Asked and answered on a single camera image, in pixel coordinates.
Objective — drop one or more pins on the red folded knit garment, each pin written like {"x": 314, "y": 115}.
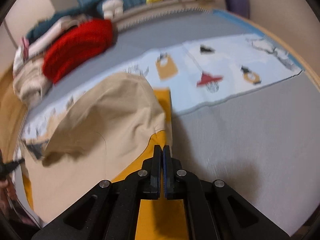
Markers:
{"x": 77, "y": 46}

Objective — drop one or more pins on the cream folded blanket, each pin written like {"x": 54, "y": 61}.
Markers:
{"x": 30, "y": 85}

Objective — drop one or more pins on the white plush toy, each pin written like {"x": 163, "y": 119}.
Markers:
{"x": 112, "y": 8}

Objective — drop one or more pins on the light blue deer-print bedspread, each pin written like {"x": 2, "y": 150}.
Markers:
{"x": 187, "y": 124}

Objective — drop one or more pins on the beige and orange jacket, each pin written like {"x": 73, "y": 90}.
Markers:
{"x": 86, "y": 171}

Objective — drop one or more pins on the left hand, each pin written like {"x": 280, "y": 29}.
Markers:
{"x": 11, "y": 206}

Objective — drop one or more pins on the purple box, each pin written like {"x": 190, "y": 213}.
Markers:
{"x": 239, "y": 7}

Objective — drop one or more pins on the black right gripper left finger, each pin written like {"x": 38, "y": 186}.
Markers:
{"x": 152, "y": 181}

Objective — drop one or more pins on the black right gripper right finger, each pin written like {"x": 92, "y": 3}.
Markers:
{"x": 170, "y": 168}

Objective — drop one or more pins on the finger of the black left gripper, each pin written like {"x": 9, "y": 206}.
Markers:
{"x": 11, "y": 166}

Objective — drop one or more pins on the white pink folded garment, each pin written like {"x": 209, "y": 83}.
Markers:
{"x": 27, "y": 50}

